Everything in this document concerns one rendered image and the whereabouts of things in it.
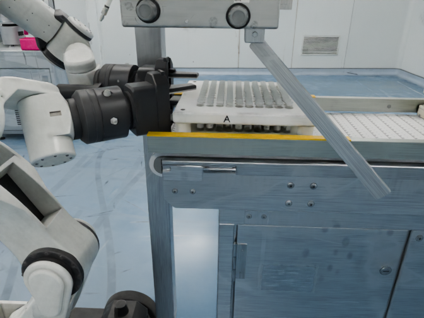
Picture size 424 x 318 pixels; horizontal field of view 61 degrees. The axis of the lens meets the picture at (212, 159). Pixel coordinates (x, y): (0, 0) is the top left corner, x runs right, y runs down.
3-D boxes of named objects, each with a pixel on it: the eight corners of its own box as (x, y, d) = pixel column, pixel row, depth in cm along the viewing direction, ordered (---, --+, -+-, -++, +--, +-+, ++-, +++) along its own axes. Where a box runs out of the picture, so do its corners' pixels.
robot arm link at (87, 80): (130, 101, 87) (86, 99, 89) (122, 57, 81) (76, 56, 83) (111, 124, 78) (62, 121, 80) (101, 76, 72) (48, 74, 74)
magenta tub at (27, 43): (21, 50, 285) (18, 38, 281) (27, 48, 296) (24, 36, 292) (41, 50, 286) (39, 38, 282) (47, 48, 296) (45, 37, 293)
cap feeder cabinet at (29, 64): (-8, 141, 313) (-32, 50, 281) (21, 120, 364) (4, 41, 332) (66, 141, 315) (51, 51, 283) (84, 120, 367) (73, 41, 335)
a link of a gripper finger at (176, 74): (196, 79, 75) (167, 77, 76) (199, 76, 77) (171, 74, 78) (196, 71, 74) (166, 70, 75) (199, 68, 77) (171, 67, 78)
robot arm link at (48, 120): (93, 77, 57) (12, 86, 52) (111, 141, 55) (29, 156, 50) (87, 107, 67) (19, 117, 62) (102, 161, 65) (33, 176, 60)
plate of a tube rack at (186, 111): (294, 91, 83) (295, 82, 82) (317, 127, 61) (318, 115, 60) (188, 88, 84) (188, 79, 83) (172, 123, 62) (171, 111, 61)
